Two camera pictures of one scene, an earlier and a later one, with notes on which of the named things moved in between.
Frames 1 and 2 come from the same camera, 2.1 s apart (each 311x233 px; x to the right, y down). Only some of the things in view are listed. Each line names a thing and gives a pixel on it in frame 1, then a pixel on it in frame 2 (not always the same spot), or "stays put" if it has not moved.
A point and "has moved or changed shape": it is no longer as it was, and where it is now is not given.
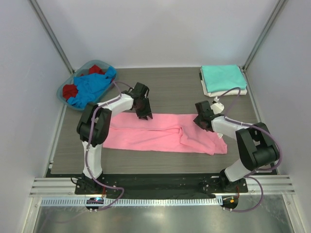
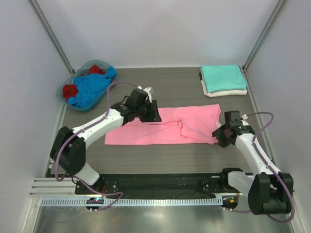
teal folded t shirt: x=220 y=78 stays put
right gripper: x=202 y=120 to x=220 y=136
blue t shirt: x=90 y=87 stays put
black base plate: x=122 y=184 stays put
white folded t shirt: x=235 y=91 stays put
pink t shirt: x=163 y=133 has moved or changed shape
